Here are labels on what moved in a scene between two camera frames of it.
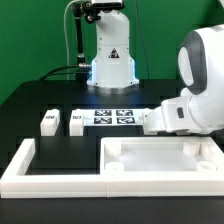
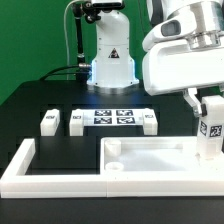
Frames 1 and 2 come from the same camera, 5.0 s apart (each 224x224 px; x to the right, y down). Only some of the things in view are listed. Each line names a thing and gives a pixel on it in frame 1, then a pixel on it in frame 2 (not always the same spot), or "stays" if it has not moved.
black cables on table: x=52 y=73 stays
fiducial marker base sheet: x=112 y=117 stays
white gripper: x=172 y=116 → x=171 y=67
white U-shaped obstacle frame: x=15 y=183 stays
